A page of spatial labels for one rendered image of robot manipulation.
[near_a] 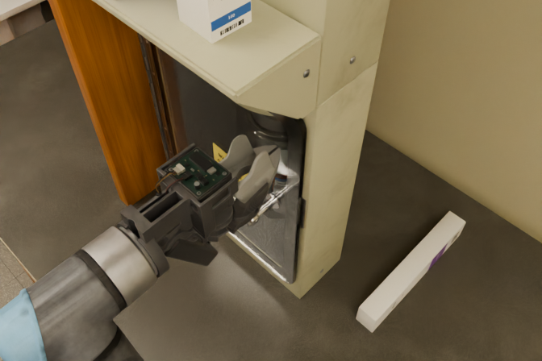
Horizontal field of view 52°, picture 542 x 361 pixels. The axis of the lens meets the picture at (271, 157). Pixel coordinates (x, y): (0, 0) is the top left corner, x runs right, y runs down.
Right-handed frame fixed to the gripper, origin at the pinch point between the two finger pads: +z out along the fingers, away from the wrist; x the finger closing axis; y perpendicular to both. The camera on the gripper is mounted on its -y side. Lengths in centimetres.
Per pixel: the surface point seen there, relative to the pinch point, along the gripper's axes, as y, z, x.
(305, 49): 19.7, -0.1, -4.6
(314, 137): 5.3, 2.5, -4.5
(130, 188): -32.1, -5.0, 32.5
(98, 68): -2.7, -3.8, 32.5
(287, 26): 20.0, 0.9, -1.3
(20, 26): -64, 20, 139
